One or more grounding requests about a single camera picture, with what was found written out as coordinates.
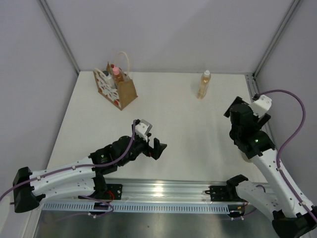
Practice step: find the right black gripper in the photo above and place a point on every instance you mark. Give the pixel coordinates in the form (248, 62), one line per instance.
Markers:
(259, 121)

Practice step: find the right side aluminium rail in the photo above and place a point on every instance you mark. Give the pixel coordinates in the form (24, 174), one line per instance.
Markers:
(254, 95)

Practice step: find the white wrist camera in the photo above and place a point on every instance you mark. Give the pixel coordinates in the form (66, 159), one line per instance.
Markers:
(143, 129)
(261, 106)

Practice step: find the white slotted cable duct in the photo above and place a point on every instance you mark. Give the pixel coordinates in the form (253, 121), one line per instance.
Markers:
(137, 207)

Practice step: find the amber liquid clear bottle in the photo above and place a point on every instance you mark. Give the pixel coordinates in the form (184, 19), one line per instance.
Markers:
(205, 79)

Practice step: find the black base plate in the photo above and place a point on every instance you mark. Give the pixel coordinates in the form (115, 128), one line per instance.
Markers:
(113, 192)
(221, 193)

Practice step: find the white bottle black cap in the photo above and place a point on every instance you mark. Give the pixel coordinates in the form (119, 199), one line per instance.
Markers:
(109, 79)

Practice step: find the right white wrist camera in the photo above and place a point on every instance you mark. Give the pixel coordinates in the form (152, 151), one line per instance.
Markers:
(261, 106)

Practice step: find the pink capped small bottle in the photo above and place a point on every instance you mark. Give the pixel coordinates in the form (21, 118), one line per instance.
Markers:
(117, 74)

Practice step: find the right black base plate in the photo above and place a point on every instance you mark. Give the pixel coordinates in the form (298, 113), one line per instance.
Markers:
(221, 193)

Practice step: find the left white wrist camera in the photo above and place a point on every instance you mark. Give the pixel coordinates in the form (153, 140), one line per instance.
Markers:
(143, 129)

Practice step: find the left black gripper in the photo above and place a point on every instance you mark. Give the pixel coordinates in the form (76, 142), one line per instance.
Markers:
(154, 152)

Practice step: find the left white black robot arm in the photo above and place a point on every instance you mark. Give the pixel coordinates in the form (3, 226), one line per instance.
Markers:
(82, 178)

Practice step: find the left aluminium frame post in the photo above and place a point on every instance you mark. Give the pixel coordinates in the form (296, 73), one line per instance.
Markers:
(49, 15)

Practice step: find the right aluminium frame post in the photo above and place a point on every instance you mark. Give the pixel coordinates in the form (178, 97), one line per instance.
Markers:
(281, 29)

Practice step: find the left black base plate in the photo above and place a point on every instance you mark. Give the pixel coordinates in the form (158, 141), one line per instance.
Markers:
(113, 192)

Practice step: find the aluminium frame post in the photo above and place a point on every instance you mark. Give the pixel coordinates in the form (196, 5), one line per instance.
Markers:
(281, 29)
(49, 15)

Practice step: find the aluminium mounting rail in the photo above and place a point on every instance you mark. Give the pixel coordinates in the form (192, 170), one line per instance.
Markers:
(134, 190)

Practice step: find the brown canvas tote bag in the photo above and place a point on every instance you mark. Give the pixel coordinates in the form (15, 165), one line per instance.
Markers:
(125, 91)

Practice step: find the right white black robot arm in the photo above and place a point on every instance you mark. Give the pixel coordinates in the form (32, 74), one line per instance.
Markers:
(291, 213)

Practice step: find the cream capped white bottle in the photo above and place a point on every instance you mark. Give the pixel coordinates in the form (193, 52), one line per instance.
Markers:
(245, 158)

